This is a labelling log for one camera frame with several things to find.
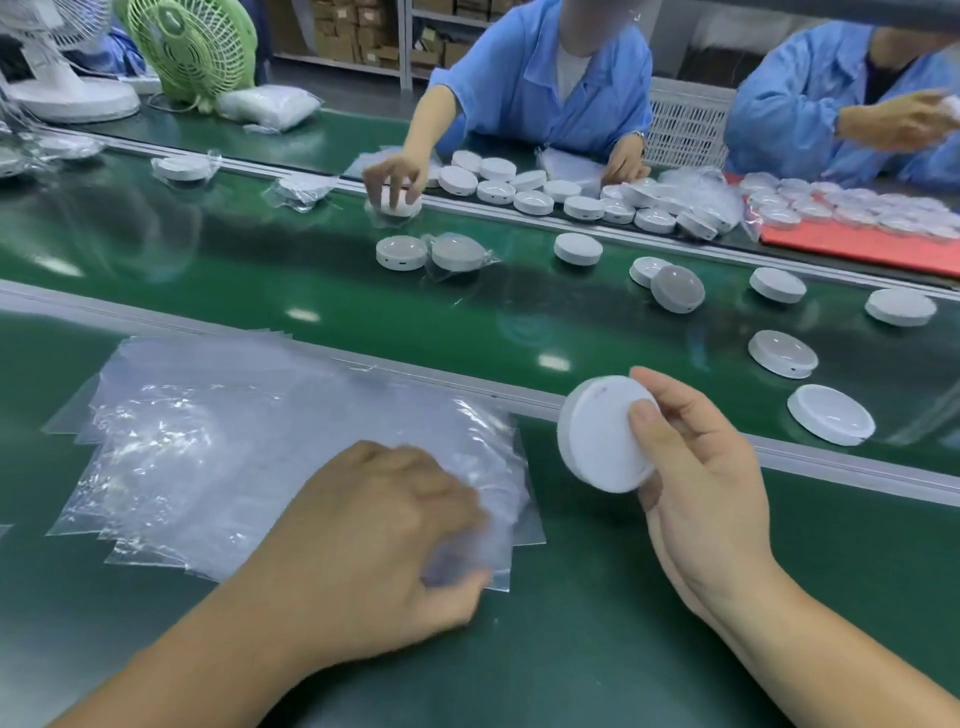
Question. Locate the loose clear plastic bags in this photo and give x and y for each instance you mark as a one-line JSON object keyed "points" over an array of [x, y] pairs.
{"points": [[574, 165]]}

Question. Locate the bagged white round lamp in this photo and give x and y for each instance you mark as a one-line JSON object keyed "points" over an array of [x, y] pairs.
{"points": [[304, 191], [459, 253], [56, 146], [184, 167]]}

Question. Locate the person's left forearm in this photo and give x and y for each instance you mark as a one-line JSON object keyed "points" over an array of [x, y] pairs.
{"points": [[195, 660]]}

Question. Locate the person's left hand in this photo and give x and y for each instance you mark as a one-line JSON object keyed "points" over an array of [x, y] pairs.
{"points": [[360, 555]]}

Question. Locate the person's right thumb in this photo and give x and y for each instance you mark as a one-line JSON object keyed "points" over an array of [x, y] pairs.
{"points": [[651, 439]]}

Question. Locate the person's right forearm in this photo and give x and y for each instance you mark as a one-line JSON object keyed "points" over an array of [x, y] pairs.
{"points": [[817, 660]]}

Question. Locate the green conveyor belt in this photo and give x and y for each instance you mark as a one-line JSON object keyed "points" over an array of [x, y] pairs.
{"points": [[225, 255]]}

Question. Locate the shelf with cardboard boxes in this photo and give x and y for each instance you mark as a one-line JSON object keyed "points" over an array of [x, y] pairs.
{"points": [[360, 34]]}

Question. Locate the clear plastic packing bag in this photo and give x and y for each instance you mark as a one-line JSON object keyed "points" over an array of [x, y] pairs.
{"points": [[499, 510]]}

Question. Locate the red tray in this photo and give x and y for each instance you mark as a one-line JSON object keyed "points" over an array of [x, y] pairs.
{"points": [[847, 244]]}

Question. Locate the pile of white lamps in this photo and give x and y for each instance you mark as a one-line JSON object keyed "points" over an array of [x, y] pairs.
{"points": [[570, 199]]}

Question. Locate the person's left thumb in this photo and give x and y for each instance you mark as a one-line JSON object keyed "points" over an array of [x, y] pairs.
{"points": [[457, 596]]}

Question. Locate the bag of white parts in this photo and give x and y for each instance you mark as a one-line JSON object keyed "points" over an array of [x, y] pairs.
{"points": [[270, 106]]}

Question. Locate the pile of bagged lamps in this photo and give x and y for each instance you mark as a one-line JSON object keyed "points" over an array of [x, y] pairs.
{"points": [[847, 206]]}

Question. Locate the white plastic crate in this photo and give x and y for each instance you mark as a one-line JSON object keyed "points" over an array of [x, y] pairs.
{"points": [[686, 124]]}

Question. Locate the person's right hand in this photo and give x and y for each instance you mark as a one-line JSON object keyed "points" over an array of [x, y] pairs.
{"points": [[712, 495]]}

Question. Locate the green desk fan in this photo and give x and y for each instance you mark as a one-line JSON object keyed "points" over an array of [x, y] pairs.
{"points": [[191, 45]]}

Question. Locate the stack of clear bags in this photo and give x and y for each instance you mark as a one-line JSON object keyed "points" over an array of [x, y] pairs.
{"points": [[202, 450]]}

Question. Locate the white desk fan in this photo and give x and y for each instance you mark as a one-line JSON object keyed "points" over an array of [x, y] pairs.
{"points": [[67, 94]]}

